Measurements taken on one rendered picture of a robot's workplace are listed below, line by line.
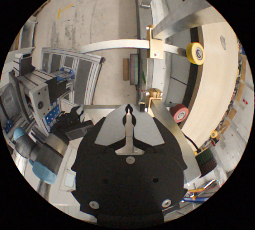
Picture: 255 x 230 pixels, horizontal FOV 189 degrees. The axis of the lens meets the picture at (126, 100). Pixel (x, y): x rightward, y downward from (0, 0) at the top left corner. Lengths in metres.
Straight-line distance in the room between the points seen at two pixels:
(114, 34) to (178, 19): 1.07
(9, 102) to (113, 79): 1.15
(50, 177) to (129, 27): 1.37
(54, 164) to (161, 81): 0.65
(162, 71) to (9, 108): 0.84
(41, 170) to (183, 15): 0.40
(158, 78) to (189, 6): 0.48
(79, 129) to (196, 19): 0.36
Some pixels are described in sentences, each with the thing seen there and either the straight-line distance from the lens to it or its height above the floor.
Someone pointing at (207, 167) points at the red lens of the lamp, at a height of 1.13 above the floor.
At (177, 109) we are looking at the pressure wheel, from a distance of 0.33.
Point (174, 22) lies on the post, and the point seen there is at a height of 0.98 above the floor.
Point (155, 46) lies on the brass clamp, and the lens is 0.29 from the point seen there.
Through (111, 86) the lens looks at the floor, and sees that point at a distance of 1.19.
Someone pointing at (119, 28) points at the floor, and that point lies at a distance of 1.22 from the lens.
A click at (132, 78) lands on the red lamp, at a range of 0.41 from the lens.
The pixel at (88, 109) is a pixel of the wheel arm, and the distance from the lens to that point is 0.34.
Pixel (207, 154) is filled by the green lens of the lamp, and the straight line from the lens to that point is 0.19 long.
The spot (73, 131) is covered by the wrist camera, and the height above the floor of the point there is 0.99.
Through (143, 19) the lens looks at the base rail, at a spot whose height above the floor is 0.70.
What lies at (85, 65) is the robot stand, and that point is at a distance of 1.02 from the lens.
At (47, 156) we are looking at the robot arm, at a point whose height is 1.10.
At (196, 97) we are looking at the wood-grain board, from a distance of 0.37.
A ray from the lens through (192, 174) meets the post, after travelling 0.16.
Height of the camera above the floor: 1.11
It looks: 61 degrees down
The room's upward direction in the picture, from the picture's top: 179 degrees clockwise
